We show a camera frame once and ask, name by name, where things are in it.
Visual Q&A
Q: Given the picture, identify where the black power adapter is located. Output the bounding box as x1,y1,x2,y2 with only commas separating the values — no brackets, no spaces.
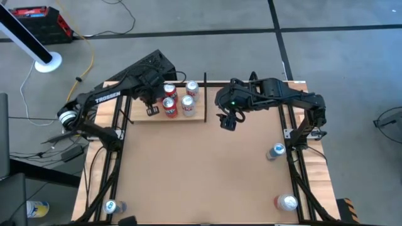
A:
61,145,85,163

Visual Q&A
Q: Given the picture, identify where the yellow cable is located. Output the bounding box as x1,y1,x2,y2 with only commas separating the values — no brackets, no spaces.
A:
55,0,95,103

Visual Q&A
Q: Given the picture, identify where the red and black toolbox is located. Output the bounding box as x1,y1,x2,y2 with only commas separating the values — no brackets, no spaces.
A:
8,5,75,45

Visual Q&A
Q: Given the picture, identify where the black aluminium table frame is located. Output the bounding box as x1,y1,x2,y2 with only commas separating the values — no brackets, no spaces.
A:
73,80,340,225

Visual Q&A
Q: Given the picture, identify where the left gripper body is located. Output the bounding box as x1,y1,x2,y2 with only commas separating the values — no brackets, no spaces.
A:
134,71,166,106

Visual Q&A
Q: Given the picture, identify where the red Fanta strawberry can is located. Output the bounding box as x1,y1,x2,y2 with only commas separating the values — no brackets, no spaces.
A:
161,97,179,119
163,83,179,103

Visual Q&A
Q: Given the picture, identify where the black floor cable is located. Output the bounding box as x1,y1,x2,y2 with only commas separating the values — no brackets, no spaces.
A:
80,0,136,40

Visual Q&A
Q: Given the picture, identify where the pink Spindrift can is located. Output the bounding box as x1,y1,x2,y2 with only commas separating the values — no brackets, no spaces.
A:
273,193,298,212

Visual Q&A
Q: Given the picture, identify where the white floor cable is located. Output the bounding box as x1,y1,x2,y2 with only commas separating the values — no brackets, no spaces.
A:
19,61,60,127

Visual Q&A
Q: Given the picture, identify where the blue silver Red Bull can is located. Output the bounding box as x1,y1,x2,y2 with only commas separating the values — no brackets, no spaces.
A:
102,199,128,215
266,143,286,161

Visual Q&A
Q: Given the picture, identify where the wooden shelf with black frame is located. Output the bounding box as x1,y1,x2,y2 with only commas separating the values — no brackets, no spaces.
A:
118,72,208,125

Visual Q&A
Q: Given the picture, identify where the black perforated case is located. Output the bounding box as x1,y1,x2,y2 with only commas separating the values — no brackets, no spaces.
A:
106,49,177,83

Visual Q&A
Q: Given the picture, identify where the black right gripper cable loop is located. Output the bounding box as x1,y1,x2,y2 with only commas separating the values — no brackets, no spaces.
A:
232,106,246,124

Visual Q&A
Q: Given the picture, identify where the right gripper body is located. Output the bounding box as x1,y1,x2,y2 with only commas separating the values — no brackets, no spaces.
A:
215,79,252,116

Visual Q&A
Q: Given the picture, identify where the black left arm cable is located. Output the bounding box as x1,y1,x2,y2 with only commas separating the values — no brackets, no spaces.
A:
172,70,188,85

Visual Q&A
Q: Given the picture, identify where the yellow and white container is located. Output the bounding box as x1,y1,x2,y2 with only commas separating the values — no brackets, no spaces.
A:
26,200,50,219

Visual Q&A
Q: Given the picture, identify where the silver Diet Coke can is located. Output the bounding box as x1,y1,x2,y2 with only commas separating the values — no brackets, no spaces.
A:
185,80,200,102
180,95,196,117

